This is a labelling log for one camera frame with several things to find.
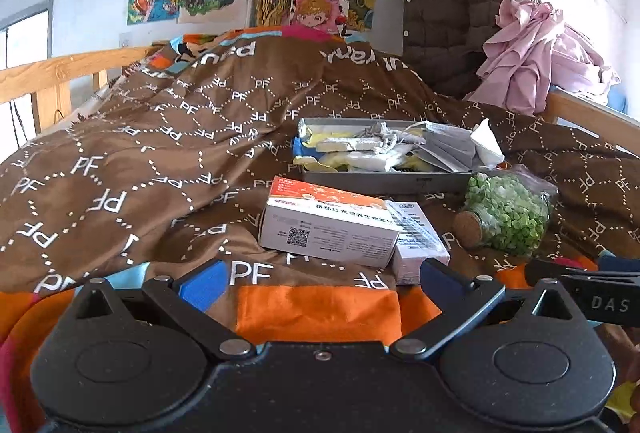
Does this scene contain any pink cloth garment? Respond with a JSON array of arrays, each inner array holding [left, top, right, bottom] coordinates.
[[465, 0, 622, 115]]

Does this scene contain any green bead glass bottle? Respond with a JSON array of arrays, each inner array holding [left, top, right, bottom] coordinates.
[[452, 164, 559, 257]]

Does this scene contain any brown quilted jacket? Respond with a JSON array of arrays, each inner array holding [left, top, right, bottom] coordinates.
[[394, 0, 542, 102]]

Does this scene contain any pink anime girl painting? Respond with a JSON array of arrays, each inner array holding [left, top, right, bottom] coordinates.
[[288, 0, 349, 34]]

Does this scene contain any grey box with frog drawing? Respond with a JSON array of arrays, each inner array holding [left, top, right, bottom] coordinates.
[[292, 118, 504, 196]]

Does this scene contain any orange white medicine box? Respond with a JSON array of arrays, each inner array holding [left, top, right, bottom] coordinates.
[[258, 176, 399, 268]]

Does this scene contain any wooden bed frame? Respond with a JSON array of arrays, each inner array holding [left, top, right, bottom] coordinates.
[[1, 44, 640, 156]]

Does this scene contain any small white medicine box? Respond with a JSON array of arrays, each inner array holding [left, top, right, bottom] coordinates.
[[386, 200, 450, 286]]

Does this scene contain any brown PF patterned blanket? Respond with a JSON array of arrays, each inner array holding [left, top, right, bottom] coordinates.
[[1, 34, 639, 294]]

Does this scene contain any white blue cloth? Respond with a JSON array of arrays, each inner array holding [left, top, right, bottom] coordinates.
[[292, 125, 435, 173]]

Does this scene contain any grey white cloth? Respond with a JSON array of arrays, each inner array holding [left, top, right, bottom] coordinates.
[[414, 119, 504, 173]]

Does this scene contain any colourful orange bedsheet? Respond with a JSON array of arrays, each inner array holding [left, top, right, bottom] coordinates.
[[1, 28, 599, 432]]

